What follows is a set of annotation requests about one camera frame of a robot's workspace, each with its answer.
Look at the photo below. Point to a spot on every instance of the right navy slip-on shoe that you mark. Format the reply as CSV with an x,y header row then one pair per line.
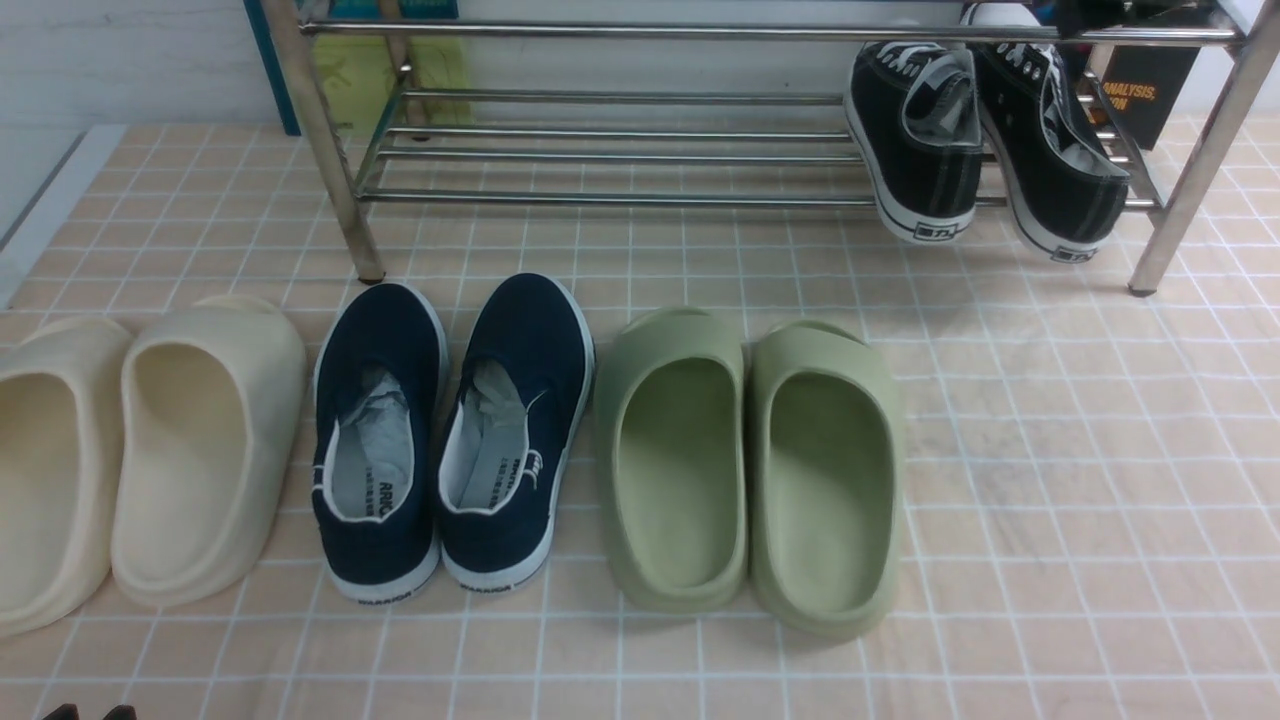
x,y
524,384

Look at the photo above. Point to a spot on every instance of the left green foam slipper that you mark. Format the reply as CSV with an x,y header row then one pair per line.
x,y
668,412

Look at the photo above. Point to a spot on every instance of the black canvas sneaker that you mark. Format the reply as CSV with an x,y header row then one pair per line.
x,y
913,108
1064,192

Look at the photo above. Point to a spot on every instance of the right cream foam slipper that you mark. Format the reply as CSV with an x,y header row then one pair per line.
x,y
212,395

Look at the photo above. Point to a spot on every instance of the green foam slipper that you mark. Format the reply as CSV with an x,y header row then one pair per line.
x,y
668,412
826,434

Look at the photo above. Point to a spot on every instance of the left navy slip-on shoe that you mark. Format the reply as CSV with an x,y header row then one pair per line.
x,y
379,378

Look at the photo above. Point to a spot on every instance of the navy slip-on shoe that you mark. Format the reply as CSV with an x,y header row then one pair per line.
x,y
524,384
379,378

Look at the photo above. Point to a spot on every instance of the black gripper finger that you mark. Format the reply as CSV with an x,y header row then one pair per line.
x,y
121,712

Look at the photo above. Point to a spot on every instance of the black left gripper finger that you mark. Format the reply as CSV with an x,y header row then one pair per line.
x,y
64,712

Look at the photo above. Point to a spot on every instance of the cream foam slipper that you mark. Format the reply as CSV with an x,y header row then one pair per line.
x,y
212,395
62,437

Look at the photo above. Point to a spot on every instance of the teal and yellow book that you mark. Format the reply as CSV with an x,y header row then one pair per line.
x,y
356,71

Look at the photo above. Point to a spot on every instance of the black image processing book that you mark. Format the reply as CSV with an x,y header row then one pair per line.
x,y
1144,82

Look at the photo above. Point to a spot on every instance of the silver metal shoe rack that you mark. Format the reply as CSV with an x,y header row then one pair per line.
x,y
292,28

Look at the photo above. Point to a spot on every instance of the right green foam slipper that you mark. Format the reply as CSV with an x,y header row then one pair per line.
x,y
826,434

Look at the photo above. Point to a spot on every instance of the left cream foam slipper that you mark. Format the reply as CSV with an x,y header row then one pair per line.
x,y
62,437

